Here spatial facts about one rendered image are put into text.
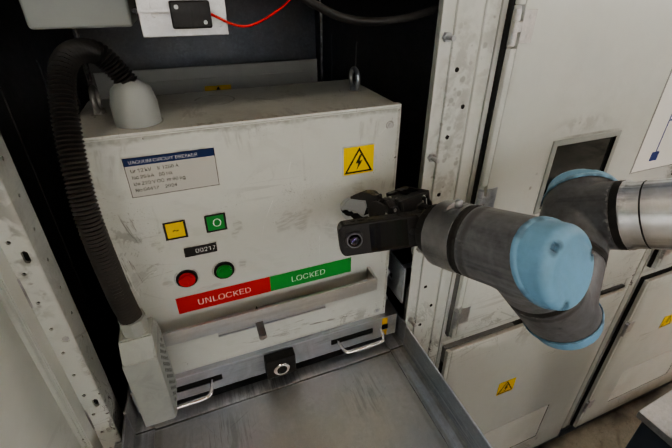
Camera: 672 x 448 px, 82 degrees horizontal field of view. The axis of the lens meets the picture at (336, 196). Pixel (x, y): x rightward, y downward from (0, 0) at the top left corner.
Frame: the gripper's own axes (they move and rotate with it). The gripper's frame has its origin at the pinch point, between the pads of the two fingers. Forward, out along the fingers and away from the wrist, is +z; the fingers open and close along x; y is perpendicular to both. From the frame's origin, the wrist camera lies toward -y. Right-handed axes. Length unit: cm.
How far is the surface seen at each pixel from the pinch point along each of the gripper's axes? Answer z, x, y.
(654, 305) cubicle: -16, -62, 101
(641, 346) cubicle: -12, -83, 107
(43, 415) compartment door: 13, -19, -50
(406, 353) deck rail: 1.8, -38.1, 12.0
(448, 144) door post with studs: -9.6, 8.2, 17.2
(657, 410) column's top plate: -32, -58, 52
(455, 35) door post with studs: -13.6, 25.0, 15.7
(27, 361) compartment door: 13, -10, -49
